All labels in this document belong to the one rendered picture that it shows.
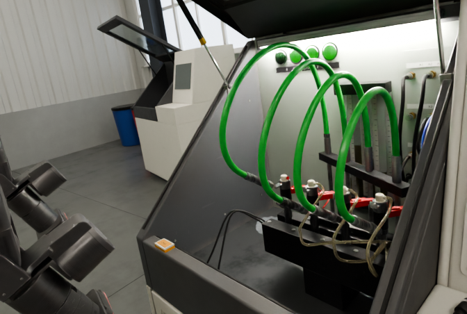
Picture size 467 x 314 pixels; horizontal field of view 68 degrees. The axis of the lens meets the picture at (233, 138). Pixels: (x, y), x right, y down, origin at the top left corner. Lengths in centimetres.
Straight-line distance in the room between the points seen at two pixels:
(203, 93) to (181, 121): 40
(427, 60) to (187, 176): 70
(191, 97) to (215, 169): 264
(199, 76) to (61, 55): 429
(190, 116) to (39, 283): 327
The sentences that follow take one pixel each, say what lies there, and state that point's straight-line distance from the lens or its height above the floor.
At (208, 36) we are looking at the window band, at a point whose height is 182.
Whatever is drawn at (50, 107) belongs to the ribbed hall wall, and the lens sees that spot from 740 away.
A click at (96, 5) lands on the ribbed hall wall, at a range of 814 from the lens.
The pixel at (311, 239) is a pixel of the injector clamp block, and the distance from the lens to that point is 83.
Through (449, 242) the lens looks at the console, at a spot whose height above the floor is 105.
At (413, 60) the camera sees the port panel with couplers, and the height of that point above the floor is 134.
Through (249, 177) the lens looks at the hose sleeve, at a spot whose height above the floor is 114.
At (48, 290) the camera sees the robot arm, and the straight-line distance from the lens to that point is 51.
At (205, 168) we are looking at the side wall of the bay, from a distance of 109.
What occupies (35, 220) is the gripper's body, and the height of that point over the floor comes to 110.
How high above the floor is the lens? 140
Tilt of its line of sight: 13 degrees down
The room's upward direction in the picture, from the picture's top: 8 degrees counter-clockwise
